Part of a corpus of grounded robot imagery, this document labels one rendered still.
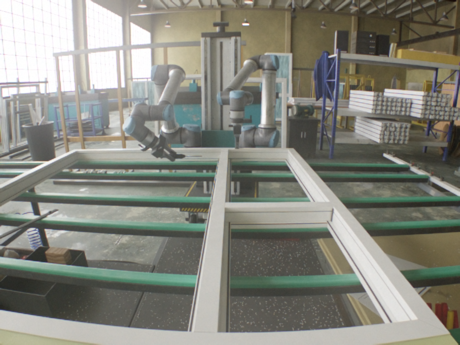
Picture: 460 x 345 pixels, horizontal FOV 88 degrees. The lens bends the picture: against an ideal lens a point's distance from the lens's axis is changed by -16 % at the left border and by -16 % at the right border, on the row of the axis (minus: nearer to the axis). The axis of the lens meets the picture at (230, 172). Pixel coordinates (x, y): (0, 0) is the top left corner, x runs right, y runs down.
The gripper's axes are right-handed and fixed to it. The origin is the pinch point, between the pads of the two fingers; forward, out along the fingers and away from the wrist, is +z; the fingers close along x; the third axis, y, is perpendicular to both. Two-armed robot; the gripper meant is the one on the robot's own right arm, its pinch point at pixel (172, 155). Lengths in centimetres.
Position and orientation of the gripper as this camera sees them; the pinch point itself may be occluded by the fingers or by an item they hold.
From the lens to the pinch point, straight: 166.7
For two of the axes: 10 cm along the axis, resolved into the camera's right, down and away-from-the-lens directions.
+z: 6.1, 4.8, 6.4
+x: 0.1, -8.0, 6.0
